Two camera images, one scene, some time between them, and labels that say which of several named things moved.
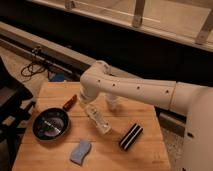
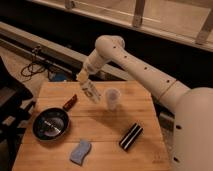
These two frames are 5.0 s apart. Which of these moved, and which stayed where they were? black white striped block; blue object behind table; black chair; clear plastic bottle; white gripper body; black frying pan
Moved: clear plastic bottle; white gripper body
Stayed: blue object behind table; black frying pan; black white striped block; black chair
